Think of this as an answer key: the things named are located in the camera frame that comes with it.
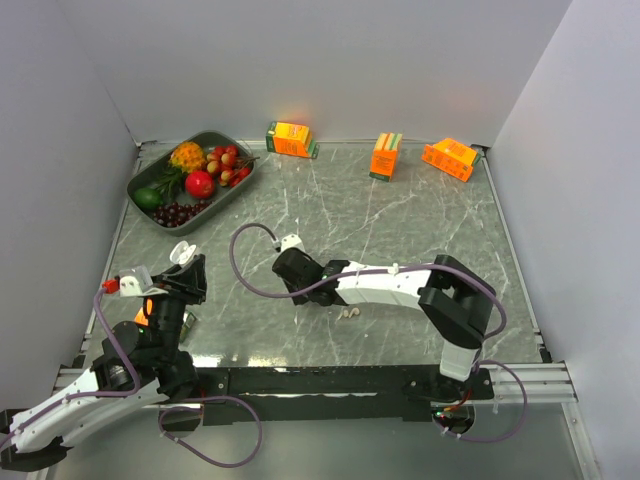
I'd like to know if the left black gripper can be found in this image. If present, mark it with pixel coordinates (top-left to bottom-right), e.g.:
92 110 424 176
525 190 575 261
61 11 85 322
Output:
142 253 207 363

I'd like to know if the white earbud charging case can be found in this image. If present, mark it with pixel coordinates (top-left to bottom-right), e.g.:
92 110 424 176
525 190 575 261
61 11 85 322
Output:
169 240 201 266

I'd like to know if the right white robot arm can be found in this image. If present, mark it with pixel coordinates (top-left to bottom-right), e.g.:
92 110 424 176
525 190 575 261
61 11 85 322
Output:
272 248 497 399

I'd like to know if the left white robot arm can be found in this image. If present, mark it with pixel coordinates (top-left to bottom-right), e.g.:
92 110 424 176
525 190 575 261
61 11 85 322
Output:
1 246 207 472

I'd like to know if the orange sponge box front left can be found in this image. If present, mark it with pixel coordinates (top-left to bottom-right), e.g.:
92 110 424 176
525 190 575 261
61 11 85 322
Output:
134 297 196 345

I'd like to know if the orange sponge box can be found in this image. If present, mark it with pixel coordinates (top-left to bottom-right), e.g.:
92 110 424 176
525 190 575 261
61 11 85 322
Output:
265 121 319 159
369 132 403 182
134 297 196 345
422 138 481 182

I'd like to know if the dark grape bunch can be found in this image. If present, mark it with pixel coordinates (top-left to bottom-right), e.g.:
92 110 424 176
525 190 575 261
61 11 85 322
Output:
151 200 210 229

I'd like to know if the green lime toy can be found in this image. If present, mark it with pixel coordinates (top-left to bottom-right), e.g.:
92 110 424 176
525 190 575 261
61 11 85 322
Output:
133 187 164 211

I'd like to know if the red apple toy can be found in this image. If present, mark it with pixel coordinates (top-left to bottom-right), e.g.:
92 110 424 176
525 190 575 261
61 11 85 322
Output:
185 170 215 199

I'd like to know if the red lychee bunch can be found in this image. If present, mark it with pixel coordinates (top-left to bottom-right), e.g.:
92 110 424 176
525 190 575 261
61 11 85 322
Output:
205 145 259 187

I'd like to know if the orange pineapple toy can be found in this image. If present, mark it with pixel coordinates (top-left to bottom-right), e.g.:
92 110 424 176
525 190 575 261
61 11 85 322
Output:
169 141 207 174

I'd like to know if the orange sponge box back left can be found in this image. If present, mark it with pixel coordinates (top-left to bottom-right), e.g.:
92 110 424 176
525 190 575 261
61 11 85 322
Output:
265 121 319 159

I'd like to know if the orange sponge box back middle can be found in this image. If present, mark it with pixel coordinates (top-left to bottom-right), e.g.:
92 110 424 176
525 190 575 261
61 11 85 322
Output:
369 132 403 182

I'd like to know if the orange sponge box back right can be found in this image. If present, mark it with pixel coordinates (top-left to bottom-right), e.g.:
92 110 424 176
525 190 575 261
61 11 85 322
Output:
422 138 481 182

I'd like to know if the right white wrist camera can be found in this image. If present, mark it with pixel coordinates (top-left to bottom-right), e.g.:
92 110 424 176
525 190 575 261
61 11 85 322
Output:
275 233 305 253

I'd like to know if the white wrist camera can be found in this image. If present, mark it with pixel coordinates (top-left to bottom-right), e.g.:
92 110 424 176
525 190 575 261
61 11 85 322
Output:
102 266 153 297
275 233 305 253

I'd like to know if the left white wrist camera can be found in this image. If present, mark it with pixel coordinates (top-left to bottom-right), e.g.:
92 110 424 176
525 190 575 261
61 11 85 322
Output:
102 266 153 297

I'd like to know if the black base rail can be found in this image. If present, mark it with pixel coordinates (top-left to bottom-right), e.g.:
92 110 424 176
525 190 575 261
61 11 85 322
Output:
170 365 494 426

